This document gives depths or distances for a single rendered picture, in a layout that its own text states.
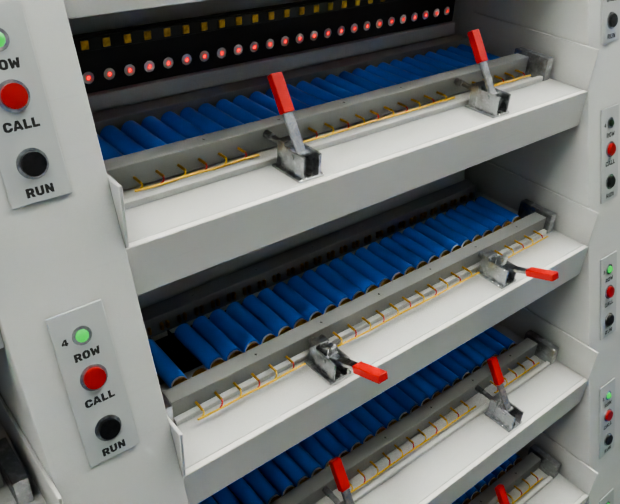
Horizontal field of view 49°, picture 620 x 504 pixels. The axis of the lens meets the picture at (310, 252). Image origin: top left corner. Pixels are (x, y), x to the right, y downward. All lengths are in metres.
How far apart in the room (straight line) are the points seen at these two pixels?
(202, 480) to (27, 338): 0.21
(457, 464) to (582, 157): 0.41
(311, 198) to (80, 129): 0.21
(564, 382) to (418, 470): 0.28
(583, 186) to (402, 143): 0.33
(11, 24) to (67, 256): 0.15
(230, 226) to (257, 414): 0.18
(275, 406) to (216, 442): 0.07
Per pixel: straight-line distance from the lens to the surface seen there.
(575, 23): 0.91
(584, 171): 0.93
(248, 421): 0.63
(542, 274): 0.80
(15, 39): 0.47
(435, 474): 0.86
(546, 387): 1.01
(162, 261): 0.53
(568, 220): 0.96
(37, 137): 0.48
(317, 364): 0.68
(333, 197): 0.61
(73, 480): 0.55
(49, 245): 0.49
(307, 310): 0.72
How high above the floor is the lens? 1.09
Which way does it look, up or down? 20 degrees down
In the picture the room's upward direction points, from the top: 9 degrees counter-clockwise
